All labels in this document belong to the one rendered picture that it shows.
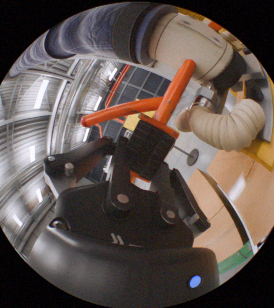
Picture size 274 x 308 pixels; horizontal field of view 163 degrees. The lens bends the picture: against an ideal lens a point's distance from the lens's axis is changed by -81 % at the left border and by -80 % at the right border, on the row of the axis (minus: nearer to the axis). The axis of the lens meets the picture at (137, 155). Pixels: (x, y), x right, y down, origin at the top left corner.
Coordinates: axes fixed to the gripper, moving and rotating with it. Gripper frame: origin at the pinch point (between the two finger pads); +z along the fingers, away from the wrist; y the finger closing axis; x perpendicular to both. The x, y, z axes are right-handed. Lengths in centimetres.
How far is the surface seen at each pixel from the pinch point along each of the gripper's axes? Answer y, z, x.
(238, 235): 70, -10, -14
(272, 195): 29.4, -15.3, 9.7
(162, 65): -12, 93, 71
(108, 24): -14.5, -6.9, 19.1
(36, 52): -45.4, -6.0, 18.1
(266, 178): 29.4, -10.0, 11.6
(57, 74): -170, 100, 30
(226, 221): 70, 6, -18
